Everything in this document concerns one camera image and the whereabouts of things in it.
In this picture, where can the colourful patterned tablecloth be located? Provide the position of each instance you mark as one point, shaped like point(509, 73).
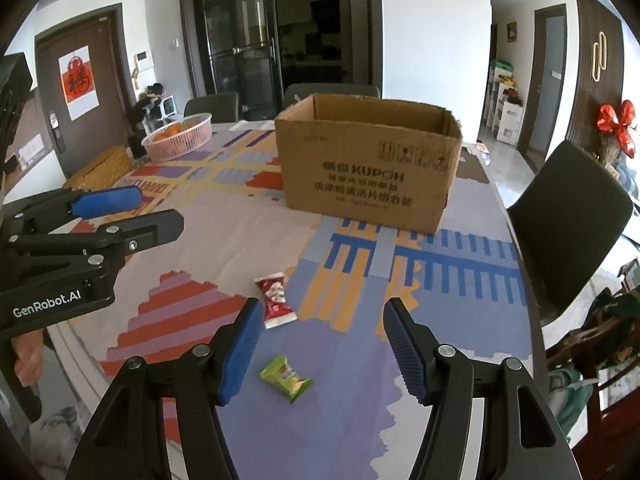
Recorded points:
point(350, 410)

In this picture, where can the small white appliance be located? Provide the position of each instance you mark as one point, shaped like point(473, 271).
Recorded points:
point(167, 107)

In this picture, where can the small wall picture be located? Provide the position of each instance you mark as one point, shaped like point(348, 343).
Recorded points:
point(511, 31)

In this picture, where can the wooden chair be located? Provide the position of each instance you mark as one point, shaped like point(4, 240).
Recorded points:
point(600, 410)

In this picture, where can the dark grey chair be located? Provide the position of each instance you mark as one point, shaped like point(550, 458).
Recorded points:
point(210, 107)
point(565, 210)
point(340, 89)

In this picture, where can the dark green cloth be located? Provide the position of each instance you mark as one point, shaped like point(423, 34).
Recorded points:
point(615, 320)

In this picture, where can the white shelf rack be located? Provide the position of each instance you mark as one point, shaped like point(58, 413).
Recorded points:
point(507, 115)

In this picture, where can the red and white door poster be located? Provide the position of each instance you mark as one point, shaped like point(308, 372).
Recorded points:
point(78, 82)

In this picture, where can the pink plastic basket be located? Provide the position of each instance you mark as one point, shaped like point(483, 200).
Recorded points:
point(180, 147)

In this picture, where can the red bow balloon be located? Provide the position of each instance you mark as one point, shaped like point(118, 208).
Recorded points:
point(617, 122)

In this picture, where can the black framed glass door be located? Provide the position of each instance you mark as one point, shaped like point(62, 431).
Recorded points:
point(235, 45)

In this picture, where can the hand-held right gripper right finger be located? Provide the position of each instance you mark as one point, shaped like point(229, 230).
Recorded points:
point(406, 355)

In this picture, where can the gold wall ornament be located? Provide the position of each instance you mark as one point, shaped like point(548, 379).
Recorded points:
point(599, 57)

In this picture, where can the person's left hand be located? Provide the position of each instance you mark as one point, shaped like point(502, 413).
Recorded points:
point(27, 360)

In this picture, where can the brown entrance door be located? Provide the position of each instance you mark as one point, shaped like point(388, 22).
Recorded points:
point(110, 70)

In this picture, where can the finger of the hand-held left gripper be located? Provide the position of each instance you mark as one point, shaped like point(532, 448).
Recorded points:
point(150, 227)
point(107, 201)

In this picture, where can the pile of oranges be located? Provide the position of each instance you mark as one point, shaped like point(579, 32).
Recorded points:
point(172, 131)

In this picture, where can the woven wicker box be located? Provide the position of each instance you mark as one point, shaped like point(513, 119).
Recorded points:
point(100, 167)

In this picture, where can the small green snack packet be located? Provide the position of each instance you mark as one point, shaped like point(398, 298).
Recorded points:
point(285, 377)

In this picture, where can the red white candy packet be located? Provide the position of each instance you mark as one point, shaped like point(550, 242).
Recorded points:
point(275, 302)

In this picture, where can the green backpack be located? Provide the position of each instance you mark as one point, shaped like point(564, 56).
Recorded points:
point(567, 405)

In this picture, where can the brown cardboard box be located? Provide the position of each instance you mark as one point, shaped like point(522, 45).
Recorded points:
point(360, 180)

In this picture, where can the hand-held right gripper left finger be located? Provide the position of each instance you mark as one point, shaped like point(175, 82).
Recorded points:
point(242, 355)

